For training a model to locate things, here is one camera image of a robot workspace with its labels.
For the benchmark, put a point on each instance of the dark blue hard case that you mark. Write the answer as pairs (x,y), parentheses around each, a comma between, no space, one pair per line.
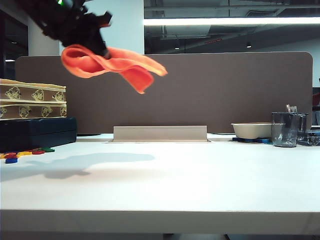
(37,132)

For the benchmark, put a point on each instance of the green letter w magnet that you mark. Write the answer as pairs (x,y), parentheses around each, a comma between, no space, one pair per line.
(49,150)

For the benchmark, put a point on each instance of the white ceiling light strip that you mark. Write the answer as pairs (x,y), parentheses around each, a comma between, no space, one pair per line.
(225,21)

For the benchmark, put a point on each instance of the red letter q magnet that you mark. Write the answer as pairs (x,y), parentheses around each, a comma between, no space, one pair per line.
(11,156)

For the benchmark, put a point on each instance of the low clear plastic item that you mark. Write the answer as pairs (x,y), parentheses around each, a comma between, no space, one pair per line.
(311,138)

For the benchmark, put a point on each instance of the thin patterned brown box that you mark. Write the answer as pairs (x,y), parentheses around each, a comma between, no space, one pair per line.
(25,111)

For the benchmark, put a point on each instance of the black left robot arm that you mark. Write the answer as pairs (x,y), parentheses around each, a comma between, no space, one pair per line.
(37,12)

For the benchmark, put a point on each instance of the orange microfiber cloth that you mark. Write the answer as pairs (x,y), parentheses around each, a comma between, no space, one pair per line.
(130,65)

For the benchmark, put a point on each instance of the metal clip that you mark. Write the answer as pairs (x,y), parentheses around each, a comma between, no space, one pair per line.
(291,108)

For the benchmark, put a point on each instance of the yellow letter p magnet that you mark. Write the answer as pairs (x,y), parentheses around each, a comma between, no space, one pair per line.
(23,153)

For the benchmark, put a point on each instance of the tall clear plastic container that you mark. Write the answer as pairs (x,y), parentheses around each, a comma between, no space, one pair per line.
(303,125)

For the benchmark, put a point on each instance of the brown desk divider panel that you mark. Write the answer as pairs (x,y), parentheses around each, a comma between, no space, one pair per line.
(200,95)

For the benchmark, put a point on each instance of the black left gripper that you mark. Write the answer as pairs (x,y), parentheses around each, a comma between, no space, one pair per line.
(77,30)

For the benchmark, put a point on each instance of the red letter b magnet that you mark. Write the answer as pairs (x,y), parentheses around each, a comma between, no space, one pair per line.
(37,151)

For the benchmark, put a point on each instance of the clear smoky plastic cup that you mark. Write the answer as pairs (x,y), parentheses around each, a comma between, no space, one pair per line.
(283,130)

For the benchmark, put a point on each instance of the thick patterned brown box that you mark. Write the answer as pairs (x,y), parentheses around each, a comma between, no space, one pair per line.
(25,93)

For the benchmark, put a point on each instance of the white round column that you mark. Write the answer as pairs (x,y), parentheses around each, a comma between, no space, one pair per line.
(42,45)

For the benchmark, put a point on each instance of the beige paper bowl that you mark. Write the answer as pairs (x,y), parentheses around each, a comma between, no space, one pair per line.
(250,130)

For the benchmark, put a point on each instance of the blue letter g magnet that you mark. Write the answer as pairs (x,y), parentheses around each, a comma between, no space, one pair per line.
(11,160)

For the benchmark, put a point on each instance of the blue mat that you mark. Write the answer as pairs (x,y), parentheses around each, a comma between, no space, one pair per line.
(262,140)

